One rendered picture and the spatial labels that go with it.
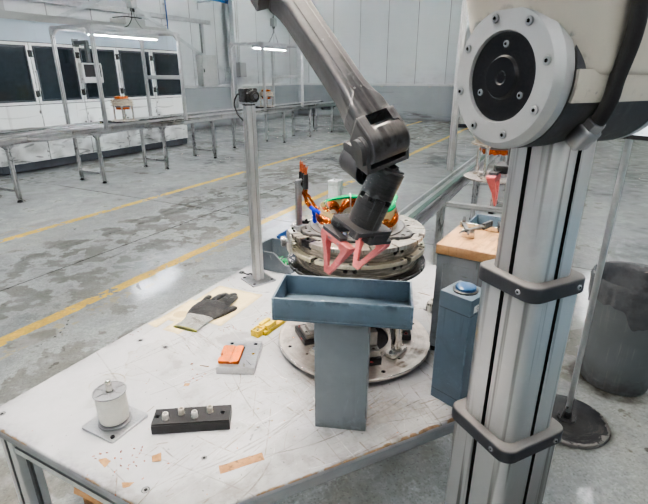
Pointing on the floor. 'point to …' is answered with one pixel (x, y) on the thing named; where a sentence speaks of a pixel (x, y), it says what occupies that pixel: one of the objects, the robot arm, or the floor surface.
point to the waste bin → (619, 353)
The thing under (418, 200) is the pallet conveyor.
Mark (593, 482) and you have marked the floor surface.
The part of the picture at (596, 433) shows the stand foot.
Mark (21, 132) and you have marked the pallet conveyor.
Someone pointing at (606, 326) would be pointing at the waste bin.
